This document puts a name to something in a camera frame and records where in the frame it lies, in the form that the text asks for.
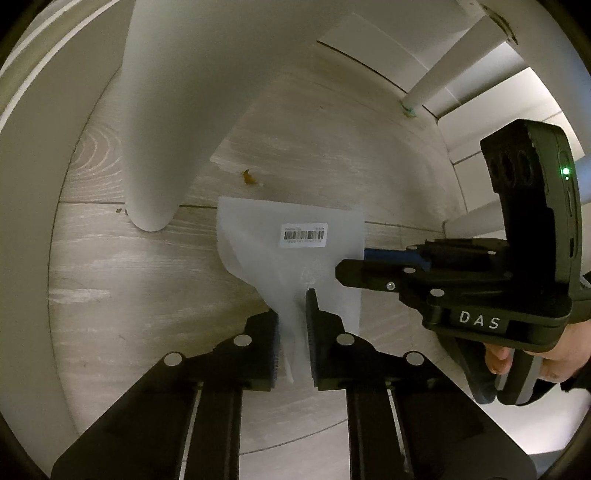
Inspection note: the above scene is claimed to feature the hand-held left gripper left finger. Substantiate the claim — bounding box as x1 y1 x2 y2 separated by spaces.
51 310 281 480

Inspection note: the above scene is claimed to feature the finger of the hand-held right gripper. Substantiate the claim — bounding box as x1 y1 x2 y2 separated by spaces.
335 258 511 311
364 237 509 271

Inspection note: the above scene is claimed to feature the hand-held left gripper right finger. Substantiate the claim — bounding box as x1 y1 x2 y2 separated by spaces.
305 288 539 480

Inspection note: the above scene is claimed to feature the frosted plastic bag with label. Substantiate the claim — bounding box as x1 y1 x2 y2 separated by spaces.
217 196 365 384

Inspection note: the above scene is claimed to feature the white nightstand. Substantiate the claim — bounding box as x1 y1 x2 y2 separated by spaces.
106 0 591 238

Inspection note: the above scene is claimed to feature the person's right hand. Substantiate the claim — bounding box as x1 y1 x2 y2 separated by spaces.
484 294 591 385

